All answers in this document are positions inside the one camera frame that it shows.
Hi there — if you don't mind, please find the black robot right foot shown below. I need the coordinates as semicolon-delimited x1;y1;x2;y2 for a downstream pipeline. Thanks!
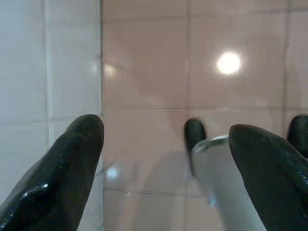
287;115;308;159

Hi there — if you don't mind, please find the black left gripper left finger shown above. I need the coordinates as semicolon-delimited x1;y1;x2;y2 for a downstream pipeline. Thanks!
0;114;105;231

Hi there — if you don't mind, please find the black robot left foot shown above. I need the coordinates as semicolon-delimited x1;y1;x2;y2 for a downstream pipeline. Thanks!
184;119;207;176

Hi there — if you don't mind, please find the black robot foot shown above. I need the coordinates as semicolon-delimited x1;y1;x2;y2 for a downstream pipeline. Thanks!
184;119;207;176
287;115;308;159

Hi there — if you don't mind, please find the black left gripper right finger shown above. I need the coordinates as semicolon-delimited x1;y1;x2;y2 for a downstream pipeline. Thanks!
228;123;308;231

